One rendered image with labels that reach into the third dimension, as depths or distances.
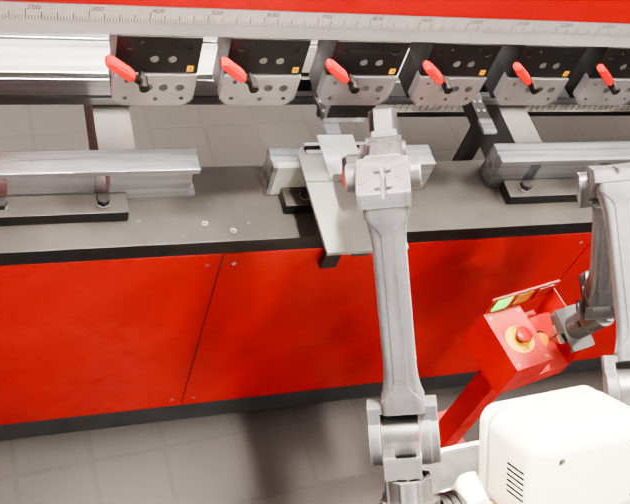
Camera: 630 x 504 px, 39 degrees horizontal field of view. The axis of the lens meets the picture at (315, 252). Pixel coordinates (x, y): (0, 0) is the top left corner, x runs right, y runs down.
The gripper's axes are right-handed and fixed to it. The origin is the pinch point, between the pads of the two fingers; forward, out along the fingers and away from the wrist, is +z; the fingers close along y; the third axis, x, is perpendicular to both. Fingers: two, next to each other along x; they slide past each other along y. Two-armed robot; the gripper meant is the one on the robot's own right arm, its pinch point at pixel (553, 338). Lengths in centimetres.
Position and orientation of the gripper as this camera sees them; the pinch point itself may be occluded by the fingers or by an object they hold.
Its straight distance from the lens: 221.0
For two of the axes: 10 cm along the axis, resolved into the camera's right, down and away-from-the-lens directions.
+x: -8.8, 2.1, -4.2
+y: -3.4, -9.1, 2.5
